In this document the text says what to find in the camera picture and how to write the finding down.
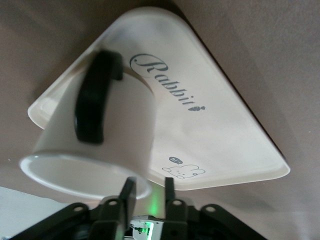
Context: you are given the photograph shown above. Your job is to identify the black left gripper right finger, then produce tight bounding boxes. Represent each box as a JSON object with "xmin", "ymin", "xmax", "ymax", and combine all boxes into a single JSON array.
[{"xmin": 163, "ymin": 177, "xmax": 266, "ymax": 240}]

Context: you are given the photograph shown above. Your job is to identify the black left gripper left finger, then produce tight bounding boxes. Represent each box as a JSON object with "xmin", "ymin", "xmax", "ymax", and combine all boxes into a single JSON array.
[{"xmin": 24, "ymin": 176, "xmax": 138, "ymax": 240}]

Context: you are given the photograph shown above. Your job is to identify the white smiley mug black handle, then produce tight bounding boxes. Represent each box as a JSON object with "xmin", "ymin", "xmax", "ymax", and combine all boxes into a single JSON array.
[{"xmin": 19, "ymin": 49, "xmax": 157, "ymax": 201}]

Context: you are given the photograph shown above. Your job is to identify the cream rabbit print tray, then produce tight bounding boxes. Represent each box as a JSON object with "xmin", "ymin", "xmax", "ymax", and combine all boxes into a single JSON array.
[{"xmin": 26, "ymin": 6, "xmax": 291, "ymax": 192}]

